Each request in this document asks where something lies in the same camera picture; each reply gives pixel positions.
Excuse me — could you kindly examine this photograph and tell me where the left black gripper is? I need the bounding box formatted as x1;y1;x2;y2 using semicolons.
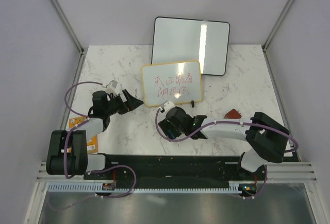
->
105;89;143;116

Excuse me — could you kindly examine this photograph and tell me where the small yellow-framed whiteboard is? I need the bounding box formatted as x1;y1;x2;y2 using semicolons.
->
141;61;204;107

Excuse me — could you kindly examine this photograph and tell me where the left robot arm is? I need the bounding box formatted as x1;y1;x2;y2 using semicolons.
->
46;89;144;178

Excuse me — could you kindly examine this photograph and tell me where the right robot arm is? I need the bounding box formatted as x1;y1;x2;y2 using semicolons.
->
155;107;293;180

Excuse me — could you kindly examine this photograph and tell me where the large black-framed whiteboard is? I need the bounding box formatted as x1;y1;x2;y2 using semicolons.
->
151;16;230;76

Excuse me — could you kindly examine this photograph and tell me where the red brown block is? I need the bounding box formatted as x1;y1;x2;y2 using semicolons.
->
224;109;242;119

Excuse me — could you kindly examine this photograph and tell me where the orange booklet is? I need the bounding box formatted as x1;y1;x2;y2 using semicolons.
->
68;116;98;154

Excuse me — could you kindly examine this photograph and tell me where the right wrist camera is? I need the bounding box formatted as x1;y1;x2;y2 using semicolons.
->
159;100;175;112

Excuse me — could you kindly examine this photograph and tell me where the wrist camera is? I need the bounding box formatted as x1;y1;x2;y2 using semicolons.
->
159;100;175;112
106;80;122;95

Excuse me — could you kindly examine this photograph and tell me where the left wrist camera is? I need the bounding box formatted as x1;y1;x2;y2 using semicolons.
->
106;80;122;95

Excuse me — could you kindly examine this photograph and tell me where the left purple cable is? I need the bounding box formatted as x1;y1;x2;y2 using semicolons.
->
46;80;137;211

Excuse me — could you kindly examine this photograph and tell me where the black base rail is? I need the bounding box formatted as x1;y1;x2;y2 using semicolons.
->
82;153;302;183

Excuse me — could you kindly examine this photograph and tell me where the white slotted cable duct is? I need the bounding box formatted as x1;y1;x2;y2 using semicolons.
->
47;182;242;194

